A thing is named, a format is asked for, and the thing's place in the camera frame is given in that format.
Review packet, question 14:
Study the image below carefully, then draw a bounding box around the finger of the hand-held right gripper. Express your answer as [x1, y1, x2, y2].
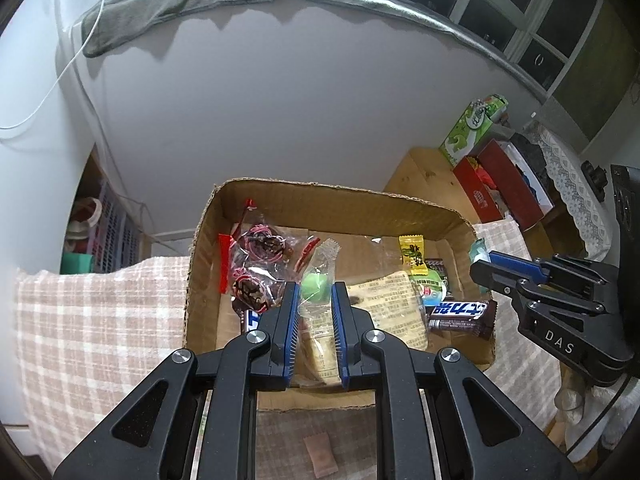
[490, 251, 618, 286]
[470, 260, 608, 316]

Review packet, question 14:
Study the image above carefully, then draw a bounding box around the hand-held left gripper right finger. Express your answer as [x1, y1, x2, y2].
[331, 281, 585, 480]

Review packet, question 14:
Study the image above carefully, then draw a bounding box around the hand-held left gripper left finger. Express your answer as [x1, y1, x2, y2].
[52, 281, 301, 480]

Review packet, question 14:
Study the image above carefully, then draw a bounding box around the small brown chocolate bar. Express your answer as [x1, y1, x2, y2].
[239, 307, 271, 336]

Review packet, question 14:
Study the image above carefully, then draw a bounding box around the green candy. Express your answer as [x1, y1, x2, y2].
[297, 238, 343, 321]

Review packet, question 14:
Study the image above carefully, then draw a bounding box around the large brown chocolate bar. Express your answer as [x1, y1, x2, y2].
[426, 300, 498, 338]

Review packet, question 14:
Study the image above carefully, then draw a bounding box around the cardboard box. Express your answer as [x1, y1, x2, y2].
[182, 177, 497, 413]

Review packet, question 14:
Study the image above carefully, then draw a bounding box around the person's right hand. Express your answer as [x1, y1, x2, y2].
[554, 372, 592, 427]

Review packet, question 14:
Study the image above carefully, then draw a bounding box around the yellow cracker pack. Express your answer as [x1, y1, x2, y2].
[292, 270, 431, 390]

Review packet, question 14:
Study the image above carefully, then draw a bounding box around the dark candy in red wrapper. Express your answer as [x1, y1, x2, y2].
[218, 232, 287, 315]

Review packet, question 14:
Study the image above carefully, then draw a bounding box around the black patterned snack packet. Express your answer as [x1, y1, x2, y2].
[424, 258, 448, 291]

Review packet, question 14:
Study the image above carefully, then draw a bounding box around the green lid jelly cup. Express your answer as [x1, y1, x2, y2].
[409, 271, 448, 307]

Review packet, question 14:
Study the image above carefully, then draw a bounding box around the red box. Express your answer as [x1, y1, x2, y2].
[477, 139, 555, 231]

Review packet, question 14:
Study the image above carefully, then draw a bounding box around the yellow candy packet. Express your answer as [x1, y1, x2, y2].
[397, 234, 426, 273]

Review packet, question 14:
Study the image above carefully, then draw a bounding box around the clear bag of chocolates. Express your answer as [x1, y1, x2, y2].
[231, 199, 297, 267]

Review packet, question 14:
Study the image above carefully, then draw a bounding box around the white lace cloth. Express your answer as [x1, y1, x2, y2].
[520, 125, 621, 261]

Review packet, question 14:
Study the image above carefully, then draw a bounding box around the pink candy packet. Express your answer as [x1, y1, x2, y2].
[302, 432, 338, 478]

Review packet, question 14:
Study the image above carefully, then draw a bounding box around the green tissue box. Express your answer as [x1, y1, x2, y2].
[439, 94, 510, 167]

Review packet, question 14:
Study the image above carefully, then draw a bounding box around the pink checked cloth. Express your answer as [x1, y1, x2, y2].
[15, 220, 566, 480]

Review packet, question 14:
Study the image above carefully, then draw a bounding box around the purple plastic basket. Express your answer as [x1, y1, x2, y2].
[90, 180, 143, 273]

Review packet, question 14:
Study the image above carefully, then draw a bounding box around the green plastic container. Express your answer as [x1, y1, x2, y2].
[60, 252, 96, 275]

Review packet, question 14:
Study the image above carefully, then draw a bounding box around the grey blanket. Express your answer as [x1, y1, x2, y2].
[80, 0, 551, 106]

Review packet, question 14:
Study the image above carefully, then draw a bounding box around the white window frame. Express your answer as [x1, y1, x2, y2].
[425, 0, 640, 141]

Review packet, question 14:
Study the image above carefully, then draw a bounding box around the grey cable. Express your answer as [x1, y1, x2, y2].
[55, 5, 153, 241]

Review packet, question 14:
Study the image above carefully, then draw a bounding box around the white cable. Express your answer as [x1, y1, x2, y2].
[0, 0, 108, 133]

